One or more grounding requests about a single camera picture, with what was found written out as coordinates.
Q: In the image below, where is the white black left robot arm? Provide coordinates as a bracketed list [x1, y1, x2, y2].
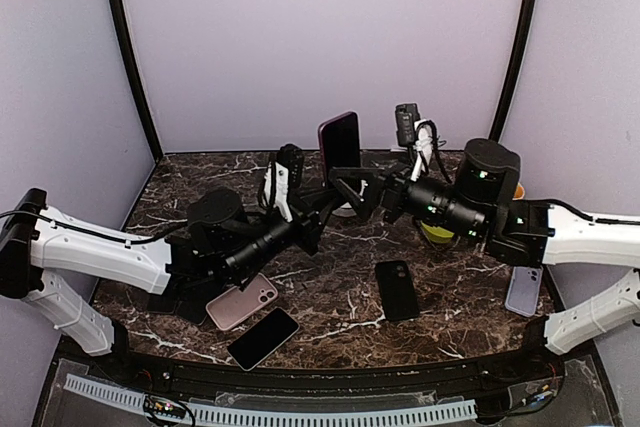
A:
[1, 188, 343, 383]

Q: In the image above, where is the black smartphone middle left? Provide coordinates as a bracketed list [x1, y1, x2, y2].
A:
[175, 299, 208, 326]

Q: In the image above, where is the black corner post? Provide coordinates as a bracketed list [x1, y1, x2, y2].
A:
[108, 0, 164, 163]
[488, 0, 536, 142]

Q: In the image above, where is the white scalloped bowl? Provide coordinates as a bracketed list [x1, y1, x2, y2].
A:
[333, 204, 355, 218]

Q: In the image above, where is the black left corner post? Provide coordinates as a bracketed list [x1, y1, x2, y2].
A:
[108, 0, 164, 163]

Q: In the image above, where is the black smartphone far left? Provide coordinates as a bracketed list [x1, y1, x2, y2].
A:
[146, 295, 180, 315]

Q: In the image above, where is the black right corner post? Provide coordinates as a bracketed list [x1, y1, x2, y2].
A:
[488, 0, 536, 142]

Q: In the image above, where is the green bowl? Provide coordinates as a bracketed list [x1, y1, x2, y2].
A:
[419, 222, 455, 244]

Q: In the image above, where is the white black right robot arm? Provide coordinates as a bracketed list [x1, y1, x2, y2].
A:
[329, 138, 639, 381]

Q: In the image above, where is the black front table rail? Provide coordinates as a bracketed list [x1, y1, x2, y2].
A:
[47, 340, 604, 399]

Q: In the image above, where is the white mug yellow inside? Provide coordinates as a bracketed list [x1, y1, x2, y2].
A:
[513, 183, 525, 200]

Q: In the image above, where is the pink phone case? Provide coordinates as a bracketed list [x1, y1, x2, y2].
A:
[205, 273, 278, 332]

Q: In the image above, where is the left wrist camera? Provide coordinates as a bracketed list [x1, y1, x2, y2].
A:
[257, 143, 304, 223]

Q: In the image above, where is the white slotted cable duct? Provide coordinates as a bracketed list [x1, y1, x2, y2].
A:
[63, 374, 478, 426]

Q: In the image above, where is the black smartphone silver edge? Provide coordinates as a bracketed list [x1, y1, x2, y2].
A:
[227, 308, 299, 371]

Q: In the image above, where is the lavender phone case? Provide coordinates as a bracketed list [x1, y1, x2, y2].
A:
[504, 266, 543, 318]

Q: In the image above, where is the purple smartphone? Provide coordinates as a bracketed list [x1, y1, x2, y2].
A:
[318, 111, 361, 187]

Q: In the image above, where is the black phone case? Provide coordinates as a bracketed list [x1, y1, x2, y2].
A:
[375, 260, 420, 322]

